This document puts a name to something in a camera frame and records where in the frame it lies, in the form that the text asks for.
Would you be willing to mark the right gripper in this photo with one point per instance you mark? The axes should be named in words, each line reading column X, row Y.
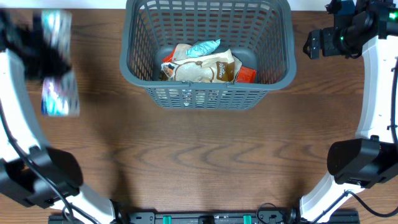
column 321, row 42

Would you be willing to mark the teal wet wipes pack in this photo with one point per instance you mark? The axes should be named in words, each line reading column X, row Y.
column 204, row 48

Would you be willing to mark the grey plastic basket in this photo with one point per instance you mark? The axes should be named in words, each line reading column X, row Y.
column 256, row 54

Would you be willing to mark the orange pasta package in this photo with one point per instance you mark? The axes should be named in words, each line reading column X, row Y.
column 245, row 74

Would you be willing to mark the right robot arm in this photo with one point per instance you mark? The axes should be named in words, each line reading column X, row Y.
column 362, row 29

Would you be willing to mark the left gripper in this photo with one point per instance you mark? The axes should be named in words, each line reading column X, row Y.
column 45, row 66

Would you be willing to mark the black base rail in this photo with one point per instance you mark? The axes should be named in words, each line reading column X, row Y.
column 264, row 216

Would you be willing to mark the Kleenex tissue multipack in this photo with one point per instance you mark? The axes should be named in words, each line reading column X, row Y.
column 59, row 91

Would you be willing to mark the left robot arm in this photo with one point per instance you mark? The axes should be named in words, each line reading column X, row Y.
column 33, row 173

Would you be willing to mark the brown-white snack bag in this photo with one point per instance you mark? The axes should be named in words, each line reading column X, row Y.
column 202, row 68

